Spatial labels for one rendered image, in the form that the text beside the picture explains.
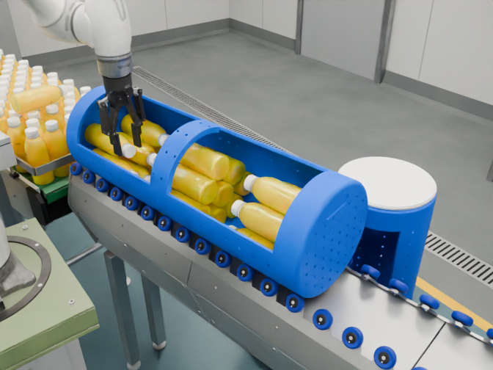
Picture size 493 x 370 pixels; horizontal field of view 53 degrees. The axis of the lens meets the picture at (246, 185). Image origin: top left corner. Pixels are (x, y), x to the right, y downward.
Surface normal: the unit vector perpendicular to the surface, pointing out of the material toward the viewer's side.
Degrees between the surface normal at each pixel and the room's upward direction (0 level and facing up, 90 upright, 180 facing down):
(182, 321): 0
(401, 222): 90
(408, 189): 0
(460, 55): 90
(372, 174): 0
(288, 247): 71
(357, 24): 90
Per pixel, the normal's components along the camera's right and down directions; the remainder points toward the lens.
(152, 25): 0.61, 0.42
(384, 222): -0.22, 0.52
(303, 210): -0.40, -0.44
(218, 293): -0.63, 0.10
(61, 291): -0.02, -0.83
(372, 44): -0.80, 0.33
